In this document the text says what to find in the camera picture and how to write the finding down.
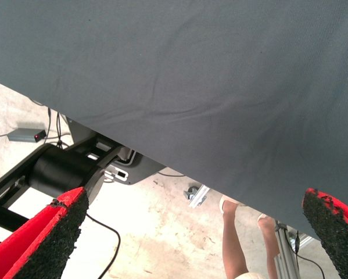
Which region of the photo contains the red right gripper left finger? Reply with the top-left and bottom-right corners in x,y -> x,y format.
0,187 -> 89,279

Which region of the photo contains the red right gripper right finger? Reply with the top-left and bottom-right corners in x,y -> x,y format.
302,187 -> 348,279

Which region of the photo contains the aluminium profile leg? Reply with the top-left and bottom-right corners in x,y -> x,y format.
274,220 -> 302,279

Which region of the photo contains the bare person leg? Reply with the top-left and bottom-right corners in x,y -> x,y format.
258,216 -> 281,279
221,200 -> 250,276

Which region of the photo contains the black cylindrical housing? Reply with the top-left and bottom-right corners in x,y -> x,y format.
28,144 -> 105,200

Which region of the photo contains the grey power adapter box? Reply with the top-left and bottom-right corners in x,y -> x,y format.
7,127 -> 46,144

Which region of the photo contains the grey caster wheel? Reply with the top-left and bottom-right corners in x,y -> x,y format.
182,185 -> 199,201

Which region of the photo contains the dark grey table cloth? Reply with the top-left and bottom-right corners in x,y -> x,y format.
0,0 -> 348,242

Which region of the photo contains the black floor cable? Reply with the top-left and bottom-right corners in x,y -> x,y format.
85,213 -> 122,279
289,229 -> 327,279

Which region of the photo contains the white slotted bracket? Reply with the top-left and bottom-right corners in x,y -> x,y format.
104,169 -> 130,183

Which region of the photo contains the thin black hanging cable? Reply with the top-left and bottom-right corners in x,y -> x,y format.
46,106 -> 73,149

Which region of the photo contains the aluminium foot bracket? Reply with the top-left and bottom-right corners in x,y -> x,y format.
188,184 -> 211,209

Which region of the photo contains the black base frame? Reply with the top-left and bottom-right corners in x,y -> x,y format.
0,117 -> 167,253

